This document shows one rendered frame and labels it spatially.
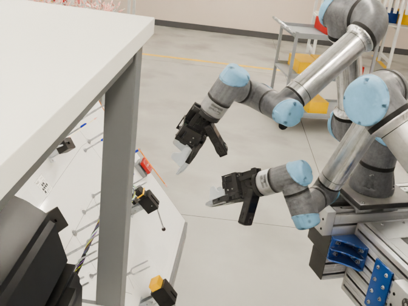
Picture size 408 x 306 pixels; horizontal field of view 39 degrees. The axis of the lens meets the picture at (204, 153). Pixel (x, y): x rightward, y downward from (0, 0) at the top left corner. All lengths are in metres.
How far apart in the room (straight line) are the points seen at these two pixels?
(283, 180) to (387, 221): 0.54
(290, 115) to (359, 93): 0.21
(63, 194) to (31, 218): 0.89
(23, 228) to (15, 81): 0.28
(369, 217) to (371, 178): 0.14
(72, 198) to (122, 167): 0.90
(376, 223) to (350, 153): 0.42
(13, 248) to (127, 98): 0.21
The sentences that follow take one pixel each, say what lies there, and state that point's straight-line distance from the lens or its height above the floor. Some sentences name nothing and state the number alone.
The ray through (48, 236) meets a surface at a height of 1.61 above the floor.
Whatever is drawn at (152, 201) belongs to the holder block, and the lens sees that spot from 1.79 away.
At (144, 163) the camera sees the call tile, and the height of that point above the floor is 1.12.
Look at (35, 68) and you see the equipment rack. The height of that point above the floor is 1.85.
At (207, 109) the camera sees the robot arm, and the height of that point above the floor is 1.45.
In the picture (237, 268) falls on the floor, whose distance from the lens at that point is 3.52.
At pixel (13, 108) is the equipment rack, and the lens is 0.37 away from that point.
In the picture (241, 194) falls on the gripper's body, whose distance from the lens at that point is 1.71.
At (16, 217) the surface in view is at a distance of 0.68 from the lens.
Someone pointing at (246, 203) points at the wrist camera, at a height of 1.18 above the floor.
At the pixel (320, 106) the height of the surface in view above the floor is 0.26.
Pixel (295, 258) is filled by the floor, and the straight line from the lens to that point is 3.72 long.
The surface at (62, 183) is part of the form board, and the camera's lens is 1.60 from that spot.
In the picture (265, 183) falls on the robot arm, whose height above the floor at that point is 1.27.
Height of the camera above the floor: 1.98
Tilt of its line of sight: 23 degrees down
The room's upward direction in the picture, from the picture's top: 7 degrees clockwise
